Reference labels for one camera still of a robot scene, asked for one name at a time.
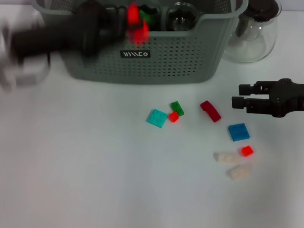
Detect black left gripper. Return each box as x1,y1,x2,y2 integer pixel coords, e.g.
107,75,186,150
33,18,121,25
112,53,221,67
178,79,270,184
10,1,129,63

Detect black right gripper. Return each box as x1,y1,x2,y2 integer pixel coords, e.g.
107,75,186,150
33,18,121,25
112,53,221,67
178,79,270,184
231,77,304,118

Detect red sloped toy brick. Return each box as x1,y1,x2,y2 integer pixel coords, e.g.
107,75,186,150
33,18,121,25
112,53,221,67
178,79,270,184
126,2,151,46

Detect glass carafe with black lid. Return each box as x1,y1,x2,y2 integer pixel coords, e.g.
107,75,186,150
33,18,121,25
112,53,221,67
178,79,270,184
223,0,282,63

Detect blue square toy plate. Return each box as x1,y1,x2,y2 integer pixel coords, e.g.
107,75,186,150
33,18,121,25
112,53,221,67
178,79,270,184
228,123,251,143

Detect narrow green toy brick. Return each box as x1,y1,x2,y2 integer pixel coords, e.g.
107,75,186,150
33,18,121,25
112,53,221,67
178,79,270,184
139,8,155,23

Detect dark red curved toy brick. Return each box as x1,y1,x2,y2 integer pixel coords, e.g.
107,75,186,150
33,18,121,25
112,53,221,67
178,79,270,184
199,100,222,123

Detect glass teacup with black base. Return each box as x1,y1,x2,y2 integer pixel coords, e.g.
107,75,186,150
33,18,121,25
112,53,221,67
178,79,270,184
166,1,199,32
137,2,163,31

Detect teal square toy plate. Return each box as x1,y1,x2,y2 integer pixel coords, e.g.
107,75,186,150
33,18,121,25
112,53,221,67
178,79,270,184
145,108,169,129

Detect green rectangular toy brick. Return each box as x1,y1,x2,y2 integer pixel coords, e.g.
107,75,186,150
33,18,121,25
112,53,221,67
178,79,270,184
170,101,185,117

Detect grey-green perforated storage bin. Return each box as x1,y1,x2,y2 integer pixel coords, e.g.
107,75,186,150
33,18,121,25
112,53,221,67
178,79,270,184
35,0,249,85

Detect cream toy brick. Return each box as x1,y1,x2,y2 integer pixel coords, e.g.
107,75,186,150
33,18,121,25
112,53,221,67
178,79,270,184
227,164,250,181
213,151,238,163

